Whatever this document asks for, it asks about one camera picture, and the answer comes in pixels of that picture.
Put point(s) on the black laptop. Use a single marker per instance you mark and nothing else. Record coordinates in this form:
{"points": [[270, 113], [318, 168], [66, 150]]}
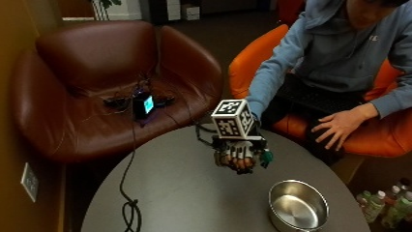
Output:
{"points": [[318, 96]]}

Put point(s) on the orange armchair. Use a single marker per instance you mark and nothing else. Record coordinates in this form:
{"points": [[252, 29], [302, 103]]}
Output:
{"points": [[378, 135]]}

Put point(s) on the white marker cube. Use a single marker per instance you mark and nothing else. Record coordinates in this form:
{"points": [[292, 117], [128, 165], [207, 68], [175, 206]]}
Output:
{"points": [[232, 118]]}

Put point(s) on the green bottle with white cap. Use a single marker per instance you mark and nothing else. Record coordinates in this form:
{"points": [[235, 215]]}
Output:
{"points": [[398, 209], [375, 206], [364, 197]]}

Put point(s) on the dark bottle with black cap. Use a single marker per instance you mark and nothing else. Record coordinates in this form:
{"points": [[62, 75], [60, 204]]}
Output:
{"points": [[404, 183]]}

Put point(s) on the red bottle with white cap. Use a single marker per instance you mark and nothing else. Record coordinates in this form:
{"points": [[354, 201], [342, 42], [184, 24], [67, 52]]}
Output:
{"points": [[392, 194]]}

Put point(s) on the the person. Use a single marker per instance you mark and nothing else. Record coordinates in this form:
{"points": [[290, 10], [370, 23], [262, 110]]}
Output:
{"points": [[339, 54]]}

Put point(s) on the steel bowl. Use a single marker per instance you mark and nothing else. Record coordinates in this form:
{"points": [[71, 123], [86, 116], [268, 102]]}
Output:
{"points": [[298, 208]]}

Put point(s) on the black device with lit screen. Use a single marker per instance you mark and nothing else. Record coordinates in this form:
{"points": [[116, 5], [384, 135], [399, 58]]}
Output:
{"points": [[144, 104]]}

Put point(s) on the red chair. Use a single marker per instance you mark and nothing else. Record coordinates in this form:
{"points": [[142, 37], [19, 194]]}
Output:
{"points": [[290, 11]]}

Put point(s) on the brown leather armchair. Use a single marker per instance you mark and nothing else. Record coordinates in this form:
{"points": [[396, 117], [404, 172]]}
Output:
{"points": [[94, 83]]}

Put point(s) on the white storage box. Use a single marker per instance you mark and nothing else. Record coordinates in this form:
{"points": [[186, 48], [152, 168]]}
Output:
{"points": [[191, 12]]}

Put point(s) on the white cabinet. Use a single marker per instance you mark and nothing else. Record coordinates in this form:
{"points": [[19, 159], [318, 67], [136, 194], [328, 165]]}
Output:
{"points": [[172, 9]]}

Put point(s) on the white striped planter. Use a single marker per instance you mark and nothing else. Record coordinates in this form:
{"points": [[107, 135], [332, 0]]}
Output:
{"points": [[116, 11]]}

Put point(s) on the white wall outlet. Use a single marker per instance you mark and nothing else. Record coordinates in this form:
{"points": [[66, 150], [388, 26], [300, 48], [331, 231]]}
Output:
{"points": [[30, 182]]}

